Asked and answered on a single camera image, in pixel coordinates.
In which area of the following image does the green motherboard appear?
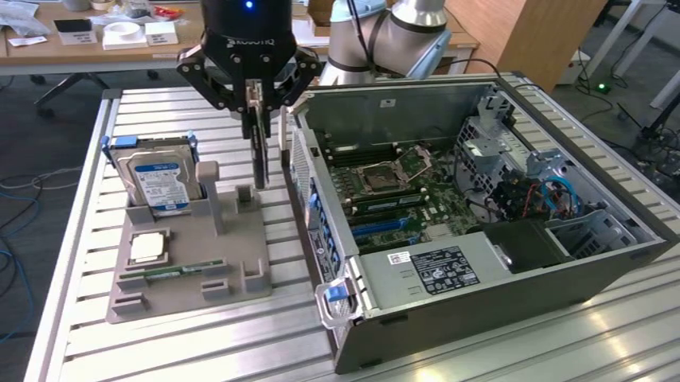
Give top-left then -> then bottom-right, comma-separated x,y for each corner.
315,131 -> 490,256

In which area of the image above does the small white box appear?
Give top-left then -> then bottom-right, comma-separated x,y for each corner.
143,21 -> 179,45

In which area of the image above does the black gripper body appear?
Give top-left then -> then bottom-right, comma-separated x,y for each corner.
200,0 -> 302,85

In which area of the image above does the clear plastic bag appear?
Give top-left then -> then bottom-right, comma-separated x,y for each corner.
0,1 -> 52,37

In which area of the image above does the grey parts rack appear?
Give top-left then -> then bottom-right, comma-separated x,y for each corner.
104,153 -> 275,325

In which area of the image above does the white table frame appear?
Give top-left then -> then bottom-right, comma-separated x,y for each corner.
577,0 -> 680,109

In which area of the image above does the long black cable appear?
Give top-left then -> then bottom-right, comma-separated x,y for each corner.
433,57 -> 538,89

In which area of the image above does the CPU socket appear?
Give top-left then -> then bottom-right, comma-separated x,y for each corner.
354,160 -> 409,193

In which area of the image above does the flat white box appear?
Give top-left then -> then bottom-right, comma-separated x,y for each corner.
101,33 -> 149,52

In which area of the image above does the black stand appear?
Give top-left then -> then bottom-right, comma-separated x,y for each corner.
617,90 -> 680,169

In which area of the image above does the brown cardboard box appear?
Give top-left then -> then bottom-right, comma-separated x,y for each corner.
307,0 -> 336,27

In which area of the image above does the white floor cable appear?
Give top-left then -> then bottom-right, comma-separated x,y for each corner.
0,164 -> 87,193

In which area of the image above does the metal socket cover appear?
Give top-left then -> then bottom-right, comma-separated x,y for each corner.
391,143 -> 433,173

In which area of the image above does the long black expansion slot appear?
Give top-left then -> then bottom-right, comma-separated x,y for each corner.
347,210 -> 402,225

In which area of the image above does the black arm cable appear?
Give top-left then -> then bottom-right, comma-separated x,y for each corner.
344,0 -> 376,75

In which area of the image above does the wooden desk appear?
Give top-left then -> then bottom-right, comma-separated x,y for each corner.
0,0 -> 479,77

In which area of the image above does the silver CPU chip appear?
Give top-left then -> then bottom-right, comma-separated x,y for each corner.
128,233 -> 168,264

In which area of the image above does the grey PC case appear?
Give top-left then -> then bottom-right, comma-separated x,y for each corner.
278,72 -> 673,375

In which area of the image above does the wooden cabinet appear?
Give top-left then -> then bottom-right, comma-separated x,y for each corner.
439,0 -> 610,93

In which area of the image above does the hard disk with blue carrier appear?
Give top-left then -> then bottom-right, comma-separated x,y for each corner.
99,133 -> 207,218

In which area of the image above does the perforated metal drive cage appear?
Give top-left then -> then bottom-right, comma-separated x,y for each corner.
454,114 -> 533,200

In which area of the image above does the white box with black lid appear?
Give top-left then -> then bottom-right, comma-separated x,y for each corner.
53,18 -> 99,46

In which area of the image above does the white paper stack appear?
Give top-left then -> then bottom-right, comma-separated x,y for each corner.
294,17 -> 334,49

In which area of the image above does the black graphics card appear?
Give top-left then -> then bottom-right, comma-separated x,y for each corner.
246,78 -> 272,191

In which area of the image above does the red white card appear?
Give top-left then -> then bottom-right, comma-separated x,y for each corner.
6,35 -> 49,48

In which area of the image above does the grey power supply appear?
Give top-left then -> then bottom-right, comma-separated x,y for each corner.
356,232 -> 514,312

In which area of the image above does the black disk wire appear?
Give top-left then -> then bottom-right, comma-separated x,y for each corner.
463,189 -> 506,224

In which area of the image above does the white floor device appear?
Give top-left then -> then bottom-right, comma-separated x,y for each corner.
557,49 -> 594,87

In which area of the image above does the blue disk wire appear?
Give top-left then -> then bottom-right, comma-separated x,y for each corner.
538,176 -> 584,220

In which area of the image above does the dark bag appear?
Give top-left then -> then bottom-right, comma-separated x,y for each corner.
120,0 -> 153,19

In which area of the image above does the black chair base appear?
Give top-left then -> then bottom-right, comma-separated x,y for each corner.
30,72 -> 116,119

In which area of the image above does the blue floor cable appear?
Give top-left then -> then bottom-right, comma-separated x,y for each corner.
0,189 -> 42,344

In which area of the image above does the blue expansion slot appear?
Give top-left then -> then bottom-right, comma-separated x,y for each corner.
350,220 -> 407,239

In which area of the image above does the white tape roll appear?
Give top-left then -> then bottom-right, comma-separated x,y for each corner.
104,21 -> 141,41

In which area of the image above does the metal disk bay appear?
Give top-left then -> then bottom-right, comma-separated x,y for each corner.
542,209 -> 640,260

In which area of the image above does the green RAM stick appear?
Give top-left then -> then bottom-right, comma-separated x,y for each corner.
117,259 -> 226,282
348,193 -> 427,212

